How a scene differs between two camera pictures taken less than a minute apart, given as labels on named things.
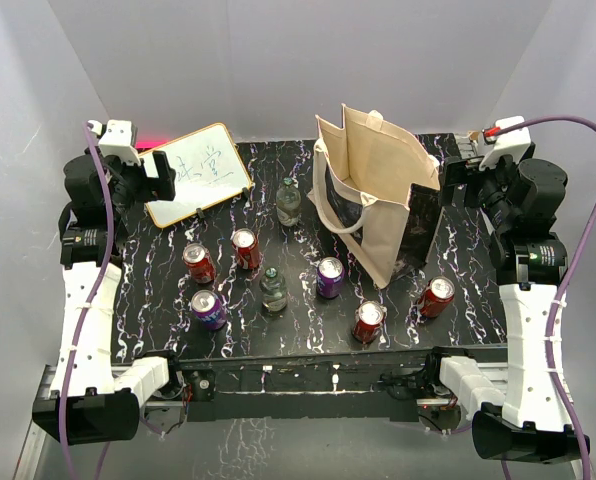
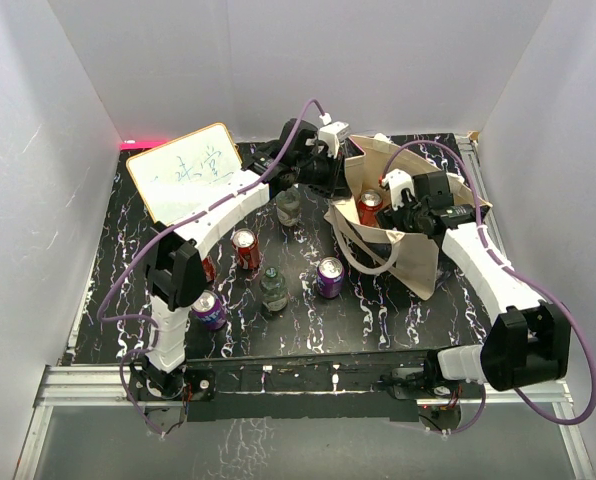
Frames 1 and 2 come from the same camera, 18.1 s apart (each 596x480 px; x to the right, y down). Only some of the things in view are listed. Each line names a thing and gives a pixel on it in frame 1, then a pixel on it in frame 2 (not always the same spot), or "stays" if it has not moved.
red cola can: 246,248 stays
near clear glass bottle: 273,291 stays
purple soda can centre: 330,277 stays
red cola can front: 368,318 -> 369,203
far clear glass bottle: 288,203 stays
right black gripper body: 487,188 -> 407,217
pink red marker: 149,143 stays
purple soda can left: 209,310 stays
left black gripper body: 131,182 -> 319,173
